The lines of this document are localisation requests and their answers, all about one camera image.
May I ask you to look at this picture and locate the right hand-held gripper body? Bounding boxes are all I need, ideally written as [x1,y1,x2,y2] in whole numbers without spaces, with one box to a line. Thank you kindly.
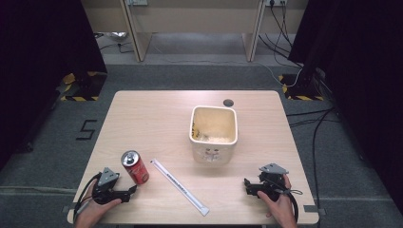
[252,162,291,202]

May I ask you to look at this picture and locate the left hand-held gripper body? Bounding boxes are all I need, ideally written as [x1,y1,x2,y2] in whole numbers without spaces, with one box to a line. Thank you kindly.
[91,166,131,205]

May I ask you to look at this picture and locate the red drink can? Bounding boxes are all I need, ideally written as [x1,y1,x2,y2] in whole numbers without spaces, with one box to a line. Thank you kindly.
[121,149,150,185]

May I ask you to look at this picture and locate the white paper-wrapped straw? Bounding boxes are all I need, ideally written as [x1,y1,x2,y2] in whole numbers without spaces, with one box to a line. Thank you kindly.
[150,158,210,218]

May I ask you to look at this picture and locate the cream square bin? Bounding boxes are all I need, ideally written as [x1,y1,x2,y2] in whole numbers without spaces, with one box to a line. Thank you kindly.
[188,104,239,165]

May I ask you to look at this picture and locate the person's left hand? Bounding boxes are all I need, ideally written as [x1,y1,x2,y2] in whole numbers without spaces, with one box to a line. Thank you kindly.
[81,180,123,220]

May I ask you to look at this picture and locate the person's right hand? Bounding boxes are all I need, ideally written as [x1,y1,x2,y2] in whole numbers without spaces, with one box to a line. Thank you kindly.
[257,174,295,220]

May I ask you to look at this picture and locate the hazard-striped stand base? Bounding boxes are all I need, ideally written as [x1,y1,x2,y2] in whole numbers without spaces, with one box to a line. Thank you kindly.
[60,71,107,103]
[278,73,326,102]

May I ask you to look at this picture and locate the black curtain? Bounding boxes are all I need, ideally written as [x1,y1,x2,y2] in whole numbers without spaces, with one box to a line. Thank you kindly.
[0,0,107,170]
[287,0,403,217]

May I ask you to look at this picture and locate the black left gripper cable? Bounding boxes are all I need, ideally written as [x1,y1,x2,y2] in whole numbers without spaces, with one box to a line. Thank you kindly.
[72,172,103,223]

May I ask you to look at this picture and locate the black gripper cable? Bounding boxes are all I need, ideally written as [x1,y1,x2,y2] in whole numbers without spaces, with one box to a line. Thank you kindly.
[276,187,304,223]
[72,172,103,223]

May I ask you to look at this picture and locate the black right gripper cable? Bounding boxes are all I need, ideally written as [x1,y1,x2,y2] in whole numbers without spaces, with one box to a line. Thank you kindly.
[276,187,304,223]

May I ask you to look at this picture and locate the black floor cables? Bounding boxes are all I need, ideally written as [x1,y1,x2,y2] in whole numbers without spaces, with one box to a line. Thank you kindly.
[285,106,337,228]

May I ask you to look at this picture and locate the black wall cables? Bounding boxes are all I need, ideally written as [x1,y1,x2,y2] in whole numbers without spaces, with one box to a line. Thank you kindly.
[258,2,304,69]

